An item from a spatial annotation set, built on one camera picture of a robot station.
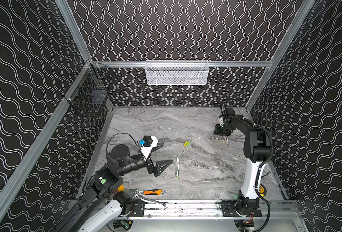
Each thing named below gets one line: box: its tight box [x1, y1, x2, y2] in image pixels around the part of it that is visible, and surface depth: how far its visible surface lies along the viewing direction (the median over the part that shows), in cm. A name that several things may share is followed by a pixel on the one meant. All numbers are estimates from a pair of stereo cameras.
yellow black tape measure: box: [258, 183, 267, 197], surface depth 79 cm
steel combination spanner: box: [133, 194, 170, 208], surface depth 79 cm
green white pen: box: [174, 156, 180, 179], surface depth 90 cm
